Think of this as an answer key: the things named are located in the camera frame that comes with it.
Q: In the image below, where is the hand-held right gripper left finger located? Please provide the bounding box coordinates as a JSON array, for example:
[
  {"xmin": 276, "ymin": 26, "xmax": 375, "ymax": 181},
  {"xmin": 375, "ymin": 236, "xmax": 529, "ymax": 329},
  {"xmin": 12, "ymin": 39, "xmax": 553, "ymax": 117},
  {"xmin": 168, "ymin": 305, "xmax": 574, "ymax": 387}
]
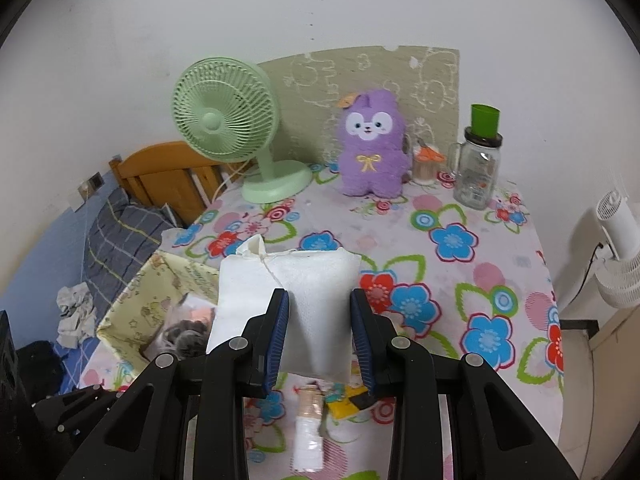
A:
[{"xmin": 57, "ymin": 287, "xmax": 291, "ymax": 480}]

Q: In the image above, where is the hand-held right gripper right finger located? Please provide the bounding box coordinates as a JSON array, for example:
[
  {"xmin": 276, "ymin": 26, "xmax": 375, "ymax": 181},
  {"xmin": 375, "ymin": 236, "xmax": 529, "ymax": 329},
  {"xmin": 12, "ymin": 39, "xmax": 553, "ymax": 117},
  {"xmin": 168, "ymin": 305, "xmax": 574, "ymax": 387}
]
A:
[{"xmin": 349, "ymin": 287, "xmax": 581, "ymax": 480}]

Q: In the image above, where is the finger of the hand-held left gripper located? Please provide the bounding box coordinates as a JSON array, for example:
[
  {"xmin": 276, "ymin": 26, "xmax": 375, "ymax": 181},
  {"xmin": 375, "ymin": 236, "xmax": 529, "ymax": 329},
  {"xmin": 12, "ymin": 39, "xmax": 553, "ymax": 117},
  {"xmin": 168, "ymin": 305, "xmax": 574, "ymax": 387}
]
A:
[{"xmin": 32, "ymin": 385, "xmax": 126, "ymax": 443}]

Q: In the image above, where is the yellow printed fabric storage box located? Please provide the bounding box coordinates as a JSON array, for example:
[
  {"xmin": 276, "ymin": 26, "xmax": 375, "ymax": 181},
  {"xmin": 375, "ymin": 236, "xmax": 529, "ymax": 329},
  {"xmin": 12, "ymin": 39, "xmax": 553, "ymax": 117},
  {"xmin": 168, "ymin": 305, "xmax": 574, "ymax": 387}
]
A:
[{"xmin": 96, "ymin": 252, "xmax": 221, "ymax": 366}]

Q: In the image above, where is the yellow packet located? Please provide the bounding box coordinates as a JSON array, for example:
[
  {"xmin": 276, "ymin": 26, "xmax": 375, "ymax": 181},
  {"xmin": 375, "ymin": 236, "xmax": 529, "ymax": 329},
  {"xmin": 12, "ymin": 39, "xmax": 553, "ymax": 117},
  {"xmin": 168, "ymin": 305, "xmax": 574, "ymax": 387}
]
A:
[{"xmin": 325, "ymin": 382, "xmax": 373, "ymax": 421}]

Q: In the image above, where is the clear plastic packet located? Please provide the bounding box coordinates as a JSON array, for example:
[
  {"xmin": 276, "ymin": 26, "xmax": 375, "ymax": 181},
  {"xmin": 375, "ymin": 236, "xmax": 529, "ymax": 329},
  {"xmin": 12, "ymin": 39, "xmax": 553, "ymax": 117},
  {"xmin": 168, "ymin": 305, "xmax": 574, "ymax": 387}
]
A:
[{"xmin": 170, "ymin": 292, "xmax": 218, "ymax": 331}]

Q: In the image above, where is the grey fluffy item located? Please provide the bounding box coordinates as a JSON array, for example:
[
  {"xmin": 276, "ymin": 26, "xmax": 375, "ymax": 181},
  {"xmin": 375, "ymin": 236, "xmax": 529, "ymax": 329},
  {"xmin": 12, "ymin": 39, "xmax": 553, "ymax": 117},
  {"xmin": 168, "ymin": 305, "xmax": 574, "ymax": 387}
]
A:
[{"xmin": 157, "ymin": 324, "xmax": 208, "ymax": 358}]

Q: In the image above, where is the crumpled white cloth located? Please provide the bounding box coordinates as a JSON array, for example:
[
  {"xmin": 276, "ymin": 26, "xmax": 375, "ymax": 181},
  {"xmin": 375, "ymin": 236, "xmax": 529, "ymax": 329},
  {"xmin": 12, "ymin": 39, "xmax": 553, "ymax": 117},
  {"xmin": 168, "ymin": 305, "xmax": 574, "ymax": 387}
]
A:
[{"xmin": 55, "ymin": 282, "xmax": 98, "ymax": 348}]

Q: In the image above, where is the pink white tube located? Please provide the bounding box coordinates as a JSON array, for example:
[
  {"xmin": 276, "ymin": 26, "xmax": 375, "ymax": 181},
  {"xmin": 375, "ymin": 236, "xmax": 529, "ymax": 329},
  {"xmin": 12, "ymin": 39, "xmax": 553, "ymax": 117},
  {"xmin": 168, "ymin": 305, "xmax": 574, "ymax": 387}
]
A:
[{"xmin": 292, "ymin": 382, "xmax": 328, "ymax": 473}]

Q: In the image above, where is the blue bed sheet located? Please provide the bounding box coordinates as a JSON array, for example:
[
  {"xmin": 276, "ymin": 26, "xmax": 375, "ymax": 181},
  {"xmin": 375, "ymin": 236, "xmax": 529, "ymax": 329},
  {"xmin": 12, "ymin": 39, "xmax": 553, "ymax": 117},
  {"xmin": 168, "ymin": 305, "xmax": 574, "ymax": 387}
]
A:
[{"xmin": 0, "ymin": 187, "xmax": 126, "ymax": 396}]

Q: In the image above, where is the floral tablecloth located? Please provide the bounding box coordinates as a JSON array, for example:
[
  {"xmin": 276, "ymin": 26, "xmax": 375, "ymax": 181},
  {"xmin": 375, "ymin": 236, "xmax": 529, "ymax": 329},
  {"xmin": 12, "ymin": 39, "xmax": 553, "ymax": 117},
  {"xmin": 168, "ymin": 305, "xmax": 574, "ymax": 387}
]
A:
[{"xmin": 77, "ymin": 157, "xmax": 566, "ymax": 480}]

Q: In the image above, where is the purple plush toy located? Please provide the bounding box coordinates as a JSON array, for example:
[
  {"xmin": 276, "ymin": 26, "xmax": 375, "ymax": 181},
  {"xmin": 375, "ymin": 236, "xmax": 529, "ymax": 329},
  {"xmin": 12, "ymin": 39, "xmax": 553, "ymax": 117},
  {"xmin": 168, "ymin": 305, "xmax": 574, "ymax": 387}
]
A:
[{"xmin": 336, "ymin": 89, "xmax": 413, "ymax": 198}]

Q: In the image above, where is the grey plaid pillow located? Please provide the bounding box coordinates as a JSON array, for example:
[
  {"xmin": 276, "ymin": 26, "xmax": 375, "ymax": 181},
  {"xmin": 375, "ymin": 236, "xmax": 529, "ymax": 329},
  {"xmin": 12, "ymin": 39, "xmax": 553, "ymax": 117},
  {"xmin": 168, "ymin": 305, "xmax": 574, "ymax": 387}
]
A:
[{"xmin": 87, "ymin": 195, "xmax": 176, "ymax": 316}]

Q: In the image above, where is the glass jar with green lid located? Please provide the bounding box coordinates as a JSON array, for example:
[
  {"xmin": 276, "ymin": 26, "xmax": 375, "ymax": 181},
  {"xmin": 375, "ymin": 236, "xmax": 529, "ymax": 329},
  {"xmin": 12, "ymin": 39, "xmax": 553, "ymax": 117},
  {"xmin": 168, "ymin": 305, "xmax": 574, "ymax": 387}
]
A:
[{"xmin": 447, "ymin": 103, "xmax": 503, "ymax": 211}]

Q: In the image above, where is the wooden headboard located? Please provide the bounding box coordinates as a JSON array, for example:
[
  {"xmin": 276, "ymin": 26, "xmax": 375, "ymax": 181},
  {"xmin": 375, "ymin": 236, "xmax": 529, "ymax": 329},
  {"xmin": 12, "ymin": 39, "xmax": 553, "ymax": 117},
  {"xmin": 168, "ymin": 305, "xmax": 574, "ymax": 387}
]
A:
[{"xmin": 109, "ymin": 141, "xmax": 236, "ymax": 226}]

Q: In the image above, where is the green desk fan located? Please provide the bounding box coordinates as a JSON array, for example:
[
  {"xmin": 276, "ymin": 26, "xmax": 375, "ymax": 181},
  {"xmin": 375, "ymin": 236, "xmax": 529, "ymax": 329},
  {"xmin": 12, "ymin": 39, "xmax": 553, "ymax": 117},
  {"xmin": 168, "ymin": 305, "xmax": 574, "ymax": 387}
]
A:
[{"xmin": 172, "ymin": 57, "xmax": 313, "ymax": 204}]

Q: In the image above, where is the beige cabinet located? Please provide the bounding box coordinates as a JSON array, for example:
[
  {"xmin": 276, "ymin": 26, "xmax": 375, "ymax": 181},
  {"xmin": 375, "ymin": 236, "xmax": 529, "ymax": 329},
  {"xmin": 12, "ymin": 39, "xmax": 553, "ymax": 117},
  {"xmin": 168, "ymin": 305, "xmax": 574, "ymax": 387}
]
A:
[{"xmin": 557, "ymin": 305, "xmax": 640, "ymax": 480}]

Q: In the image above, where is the white fan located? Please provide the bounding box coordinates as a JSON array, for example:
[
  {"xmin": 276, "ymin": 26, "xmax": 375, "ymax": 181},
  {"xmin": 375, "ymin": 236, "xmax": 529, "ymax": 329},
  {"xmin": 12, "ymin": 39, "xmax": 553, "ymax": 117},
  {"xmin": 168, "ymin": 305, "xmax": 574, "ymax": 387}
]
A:
[{"xmin": 595, "ymin": 187, "xmax": 640, "ymax": 308}]

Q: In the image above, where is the green printed board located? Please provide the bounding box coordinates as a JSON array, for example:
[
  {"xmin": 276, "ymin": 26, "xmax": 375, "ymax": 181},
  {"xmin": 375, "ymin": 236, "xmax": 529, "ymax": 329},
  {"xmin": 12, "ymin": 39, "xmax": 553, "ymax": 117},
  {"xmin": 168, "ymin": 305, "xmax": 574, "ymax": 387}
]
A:
[{"xmin": 257, "ymin": 46, "xmax": 461, "ymax": 166}]

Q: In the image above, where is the white fan cable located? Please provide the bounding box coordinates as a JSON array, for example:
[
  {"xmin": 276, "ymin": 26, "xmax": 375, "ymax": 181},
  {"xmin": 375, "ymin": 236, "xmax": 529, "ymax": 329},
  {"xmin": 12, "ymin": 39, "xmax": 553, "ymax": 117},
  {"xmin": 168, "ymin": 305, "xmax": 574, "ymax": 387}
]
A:
[{"xmin": 212, "ymin": 160, "xmax": 256, "ymax": 196}]

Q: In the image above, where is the wall outlet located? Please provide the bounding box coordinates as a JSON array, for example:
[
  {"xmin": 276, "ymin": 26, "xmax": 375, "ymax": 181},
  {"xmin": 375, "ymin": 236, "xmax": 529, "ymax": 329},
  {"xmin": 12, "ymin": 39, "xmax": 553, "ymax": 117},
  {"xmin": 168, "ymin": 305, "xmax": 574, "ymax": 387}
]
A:
[{"xmin": 77, "ymin": 171, "xmax": 105, "ymax": 206}]

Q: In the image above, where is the black fan cable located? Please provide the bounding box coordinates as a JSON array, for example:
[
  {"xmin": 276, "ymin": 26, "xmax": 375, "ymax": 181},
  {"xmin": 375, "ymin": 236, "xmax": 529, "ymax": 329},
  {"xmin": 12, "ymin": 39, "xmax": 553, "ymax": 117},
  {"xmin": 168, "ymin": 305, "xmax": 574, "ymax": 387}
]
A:
[{"xmin": 557, "ymin": 241, "xmax": 608, "ymax": 311}]

